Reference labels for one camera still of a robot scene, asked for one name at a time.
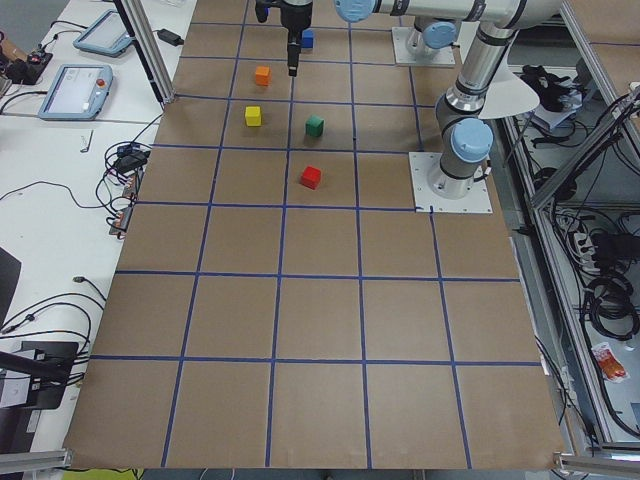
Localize black cable bundle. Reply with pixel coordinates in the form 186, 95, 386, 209
579, 272, 640, 341

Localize blue wooden block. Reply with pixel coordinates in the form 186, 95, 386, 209
301, 29, 315, 50

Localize brown paper table mat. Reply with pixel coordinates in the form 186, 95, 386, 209
65, 1, 563, 469

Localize red snack packet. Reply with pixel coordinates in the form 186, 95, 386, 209
591, 342, 628, 383

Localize red wooden block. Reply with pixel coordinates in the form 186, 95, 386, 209
300, 165, 322, 190

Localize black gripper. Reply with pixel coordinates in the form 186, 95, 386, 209
255, 0, 313, 77

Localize orange wooden block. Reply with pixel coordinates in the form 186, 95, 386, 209
254, 65, 272, 87

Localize far teach pendant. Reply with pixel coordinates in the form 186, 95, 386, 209
73, 9, 132, 58

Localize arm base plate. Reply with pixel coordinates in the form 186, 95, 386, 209
391, 27, 456, 68
409, 152, 493, 214

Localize yellow wooden block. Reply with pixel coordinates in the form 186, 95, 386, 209
244, 105, 262, 127

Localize hex key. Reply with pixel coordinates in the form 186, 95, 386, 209
79, 129, 94, 153

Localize teach pendant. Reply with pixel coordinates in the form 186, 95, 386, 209
38, 64, 113, 121
73, 9, 132, 58

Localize green wooden block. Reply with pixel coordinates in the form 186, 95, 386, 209
305, 114, 325, 138

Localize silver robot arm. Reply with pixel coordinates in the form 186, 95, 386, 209
405, 16, 458, 57
334, 1, 560, 200

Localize black power adapter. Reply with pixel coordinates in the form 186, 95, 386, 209
157, 29, 184, 46

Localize near teach pendant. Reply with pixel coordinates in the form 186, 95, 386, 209
38, 64, 113, 121

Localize aluminium frame post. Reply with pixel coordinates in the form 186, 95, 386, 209
113, 0, 175, 106

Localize white power strip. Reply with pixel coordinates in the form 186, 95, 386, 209
569, 231, 599, 274

